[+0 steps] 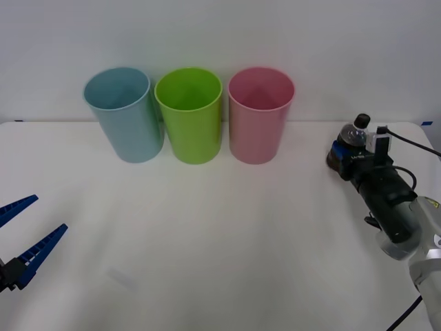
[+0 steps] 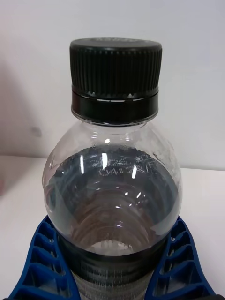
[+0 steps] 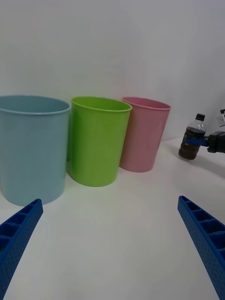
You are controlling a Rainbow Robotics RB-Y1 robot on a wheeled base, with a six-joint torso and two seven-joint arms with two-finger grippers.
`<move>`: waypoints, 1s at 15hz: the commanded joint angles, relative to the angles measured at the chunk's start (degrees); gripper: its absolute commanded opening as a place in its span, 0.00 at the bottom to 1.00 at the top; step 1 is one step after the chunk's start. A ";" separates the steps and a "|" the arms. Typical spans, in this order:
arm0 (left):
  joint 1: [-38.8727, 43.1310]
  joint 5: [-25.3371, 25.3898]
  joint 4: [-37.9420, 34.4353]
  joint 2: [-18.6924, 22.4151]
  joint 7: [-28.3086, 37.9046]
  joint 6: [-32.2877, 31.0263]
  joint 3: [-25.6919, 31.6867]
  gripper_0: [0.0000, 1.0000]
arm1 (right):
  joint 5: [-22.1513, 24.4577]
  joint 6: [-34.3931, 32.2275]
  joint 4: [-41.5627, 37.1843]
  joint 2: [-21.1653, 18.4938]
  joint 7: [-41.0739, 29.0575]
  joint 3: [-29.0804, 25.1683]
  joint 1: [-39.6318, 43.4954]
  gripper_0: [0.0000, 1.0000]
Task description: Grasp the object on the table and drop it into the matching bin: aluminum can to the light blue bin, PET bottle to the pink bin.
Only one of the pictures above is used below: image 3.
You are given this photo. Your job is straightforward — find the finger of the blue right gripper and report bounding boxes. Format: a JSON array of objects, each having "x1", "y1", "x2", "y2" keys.
[{"x1": 184, "y1": 136, "x2": 209, "y2": 147}]

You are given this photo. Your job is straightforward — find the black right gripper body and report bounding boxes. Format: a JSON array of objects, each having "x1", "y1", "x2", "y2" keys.
[{"x1": 206, "y1": 131, "x2": 225, "y2": 154}]

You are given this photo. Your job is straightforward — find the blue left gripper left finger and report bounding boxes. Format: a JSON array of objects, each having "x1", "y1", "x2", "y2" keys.
[{"x1": 0, "y1": 198, "x2": 44, "y2": 300}]

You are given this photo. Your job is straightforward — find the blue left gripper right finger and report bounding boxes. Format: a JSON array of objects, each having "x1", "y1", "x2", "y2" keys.
[{"x1": 177, "y1": 195, "x2": 225, "y2": 300}]

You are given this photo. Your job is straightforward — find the small bottle with dark drink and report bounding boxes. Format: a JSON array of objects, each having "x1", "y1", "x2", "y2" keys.
[{"x1": 178, "y1": 113, "x2": 207, "y2": 160}]

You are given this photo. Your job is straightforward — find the pink plastic bin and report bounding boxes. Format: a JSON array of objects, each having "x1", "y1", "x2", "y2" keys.
[{"x1": 119, "y1": 96, "x2": 171, "y2": 173}]

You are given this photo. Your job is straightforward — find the pale blue plastic bin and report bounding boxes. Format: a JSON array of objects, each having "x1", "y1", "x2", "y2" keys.
[{"x1": 0, "y1": 95, "x2": 72, "y2": 207}]

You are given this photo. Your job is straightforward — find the green plastic bin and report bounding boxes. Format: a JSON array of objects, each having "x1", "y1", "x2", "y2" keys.
[{"x1": 67, "y1": 96, "x2": 133, "y2": 188}]

